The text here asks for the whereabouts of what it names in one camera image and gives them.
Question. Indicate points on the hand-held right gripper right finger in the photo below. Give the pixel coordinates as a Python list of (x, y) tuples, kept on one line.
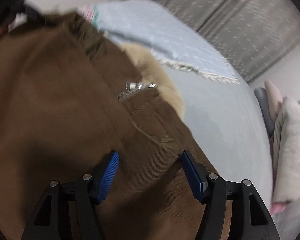
[(192, 177)]

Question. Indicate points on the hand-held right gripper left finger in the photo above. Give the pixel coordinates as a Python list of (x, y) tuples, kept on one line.
[(108, 175)]

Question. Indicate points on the brown coat with fur collar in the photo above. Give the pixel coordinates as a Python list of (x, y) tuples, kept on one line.
[(52, 105)]

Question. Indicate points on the grey bedsheet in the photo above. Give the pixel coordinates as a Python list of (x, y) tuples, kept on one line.
[(227, 130)]

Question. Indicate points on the pink green patterned knit blanket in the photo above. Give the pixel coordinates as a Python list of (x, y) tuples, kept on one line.
[(91, 15)]

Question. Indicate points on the small pink cushion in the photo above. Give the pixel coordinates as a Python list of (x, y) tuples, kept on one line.
[(278, 208)]

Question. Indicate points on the grey pillow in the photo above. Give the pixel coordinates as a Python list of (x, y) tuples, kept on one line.
[(263, 110)]

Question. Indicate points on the large grey-white pillow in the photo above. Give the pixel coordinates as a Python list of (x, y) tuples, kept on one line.
[(290, 150)]

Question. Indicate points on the pink pillow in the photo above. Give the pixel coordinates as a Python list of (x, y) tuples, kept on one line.
[(272, 100)]

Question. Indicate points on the light blue fringed blanket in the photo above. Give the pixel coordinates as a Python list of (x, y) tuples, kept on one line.
[(152, 30)]

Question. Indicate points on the grey star-patterned curtain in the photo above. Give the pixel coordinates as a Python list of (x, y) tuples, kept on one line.
[(240, 25)]

